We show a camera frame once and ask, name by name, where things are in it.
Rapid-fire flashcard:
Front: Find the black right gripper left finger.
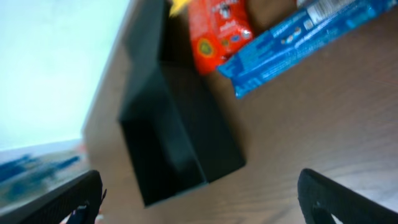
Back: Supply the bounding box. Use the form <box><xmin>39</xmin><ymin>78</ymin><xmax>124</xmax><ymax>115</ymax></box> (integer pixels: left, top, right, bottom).
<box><xmin>1</xmin><ymin>170</ymin><xmax>106</xmax><ymax>224</ymax></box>

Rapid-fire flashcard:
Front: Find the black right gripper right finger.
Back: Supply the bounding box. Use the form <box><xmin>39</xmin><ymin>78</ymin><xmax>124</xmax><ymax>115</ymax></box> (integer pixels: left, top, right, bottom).
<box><xmin>297</xmin><ymin>169</ymin><xmax>397</xmax><ymax>223</ymax></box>

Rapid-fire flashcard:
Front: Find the blue Oreo cookie pack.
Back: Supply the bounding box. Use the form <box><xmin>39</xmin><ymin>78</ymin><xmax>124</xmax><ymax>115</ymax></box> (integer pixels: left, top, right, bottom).
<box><xmin>217</xmin><ymin>0</ymin><xmax>397</xmax><ymax>98</ymax></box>

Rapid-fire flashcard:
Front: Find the red snack bag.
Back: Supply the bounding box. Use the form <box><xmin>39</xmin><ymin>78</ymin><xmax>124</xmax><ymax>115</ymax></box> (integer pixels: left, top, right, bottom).
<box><xmin>188</xmin><ymin>0</ymin><xmax>254</xmax><ymax>75</ymax></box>

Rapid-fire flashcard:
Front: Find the yellow snack bag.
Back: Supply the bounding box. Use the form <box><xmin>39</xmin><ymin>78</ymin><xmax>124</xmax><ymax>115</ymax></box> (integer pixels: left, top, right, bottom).
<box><xmin>169</xmin><ymin>0</ymin><xmax>191</xmax><ymax>17</ymax></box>

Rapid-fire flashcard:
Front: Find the dark green open box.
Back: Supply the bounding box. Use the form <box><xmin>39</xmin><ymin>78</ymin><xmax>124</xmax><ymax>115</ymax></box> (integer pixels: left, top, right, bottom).
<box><xmin>118</xmin><ymin>1</ymin><xmax>246</xmax><ymax>207</ymax></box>

